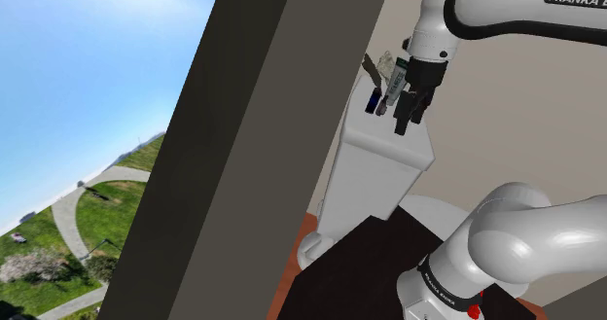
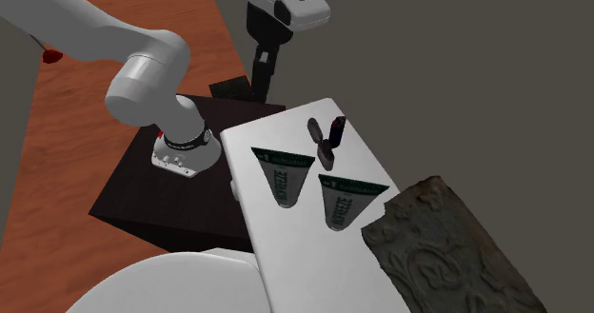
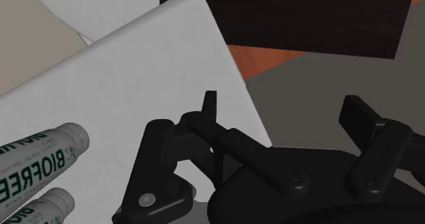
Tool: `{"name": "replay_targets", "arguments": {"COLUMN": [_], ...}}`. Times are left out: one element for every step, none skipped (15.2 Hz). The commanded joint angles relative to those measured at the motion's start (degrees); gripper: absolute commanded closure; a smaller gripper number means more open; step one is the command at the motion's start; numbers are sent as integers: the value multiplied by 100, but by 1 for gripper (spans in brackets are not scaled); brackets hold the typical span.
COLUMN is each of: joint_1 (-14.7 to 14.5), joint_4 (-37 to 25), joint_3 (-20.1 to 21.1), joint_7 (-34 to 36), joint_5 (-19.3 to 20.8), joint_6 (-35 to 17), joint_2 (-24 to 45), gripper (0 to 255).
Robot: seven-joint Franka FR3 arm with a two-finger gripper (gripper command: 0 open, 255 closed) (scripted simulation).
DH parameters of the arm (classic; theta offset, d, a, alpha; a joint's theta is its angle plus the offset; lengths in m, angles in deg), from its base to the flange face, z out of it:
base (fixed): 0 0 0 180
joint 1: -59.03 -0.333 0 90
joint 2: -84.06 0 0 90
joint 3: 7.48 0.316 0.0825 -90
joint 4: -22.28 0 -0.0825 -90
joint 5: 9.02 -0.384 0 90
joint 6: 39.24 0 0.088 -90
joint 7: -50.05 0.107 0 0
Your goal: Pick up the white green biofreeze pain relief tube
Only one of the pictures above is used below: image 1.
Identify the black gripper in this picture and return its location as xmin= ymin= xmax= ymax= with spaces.
xmin=392 ymin=56 xmax=449 ymax=137

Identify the dark brown brush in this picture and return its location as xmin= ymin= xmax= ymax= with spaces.
xmin=361 ymin=53 xmax=384 ymax=90

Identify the dark robot stand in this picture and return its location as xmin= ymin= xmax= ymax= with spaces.
xmin=276 ymin=205 xmax=538 ymax=320

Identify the white tube with green cap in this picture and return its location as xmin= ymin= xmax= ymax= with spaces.
xmin=384 ymin=56 xmax=411 ymax=107

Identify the blue small bottle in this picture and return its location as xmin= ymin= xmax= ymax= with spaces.
xmin=364 ymin=87 xmax=382 ymax=116

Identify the white toilet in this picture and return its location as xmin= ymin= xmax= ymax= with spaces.
xmin=296 ymin=74 xmax=530 ymax=300

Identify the grey translucent crumpled object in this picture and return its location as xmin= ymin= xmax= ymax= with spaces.
xmin=376 ymin=50 xmax=396 ymax=82

